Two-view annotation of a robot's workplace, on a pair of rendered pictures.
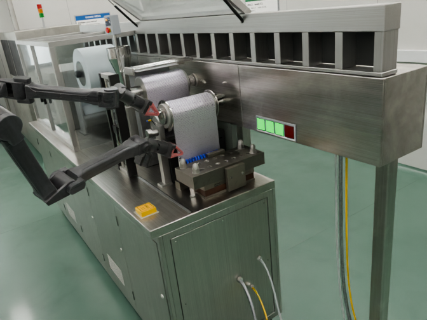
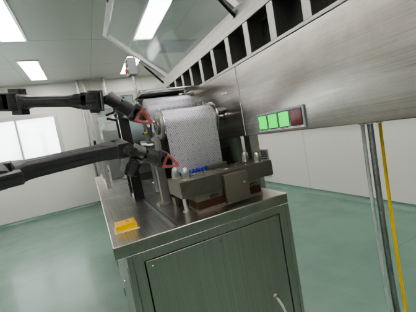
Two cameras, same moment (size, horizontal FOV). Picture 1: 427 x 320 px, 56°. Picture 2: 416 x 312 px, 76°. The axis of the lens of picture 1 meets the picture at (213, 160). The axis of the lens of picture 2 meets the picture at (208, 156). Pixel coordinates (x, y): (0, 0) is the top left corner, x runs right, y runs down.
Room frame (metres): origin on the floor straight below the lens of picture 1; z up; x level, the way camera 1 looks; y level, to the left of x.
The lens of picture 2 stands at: (0.67, -0.15, 1.19)
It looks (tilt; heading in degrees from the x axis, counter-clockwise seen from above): 5 degrees down; 8
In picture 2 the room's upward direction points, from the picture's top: 10 degrees counter-clockwise
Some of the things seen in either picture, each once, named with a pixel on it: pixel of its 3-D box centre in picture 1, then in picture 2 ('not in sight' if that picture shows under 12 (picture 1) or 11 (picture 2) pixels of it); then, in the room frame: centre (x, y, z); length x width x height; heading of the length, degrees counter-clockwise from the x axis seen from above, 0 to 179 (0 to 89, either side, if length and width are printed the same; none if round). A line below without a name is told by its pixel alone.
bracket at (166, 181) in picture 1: (160, 156); (157, 171); (1.82, 0.25, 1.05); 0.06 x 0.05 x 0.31; 122
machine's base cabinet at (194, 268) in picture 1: (128, 202); (156, 238); (2.64, 0.65, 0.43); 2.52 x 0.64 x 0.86; 32
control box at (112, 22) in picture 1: (111, 25); (129, 67); (2.30, 0.46, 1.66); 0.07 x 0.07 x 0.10; 39
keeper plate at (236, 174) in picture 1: (236, 176); (236, 186); (1.67, -0.09, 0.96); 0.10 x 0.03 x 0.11; 122
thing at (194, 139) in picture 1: (197, 140); (196, 151); (1.83, 0.06, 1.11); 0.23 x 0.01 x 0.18; 122
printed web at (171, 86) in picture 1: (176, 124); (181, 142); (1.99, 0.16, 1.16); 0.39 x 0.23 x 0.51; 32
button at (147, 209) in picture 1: (145, 209); (125, 225); (1.55, 0.32, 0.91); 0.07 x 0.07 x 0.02; 32
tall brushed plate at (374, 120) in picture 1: (178, 77); (196, 119); (2.60, 0.16, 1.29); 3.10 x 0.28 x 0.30; 32
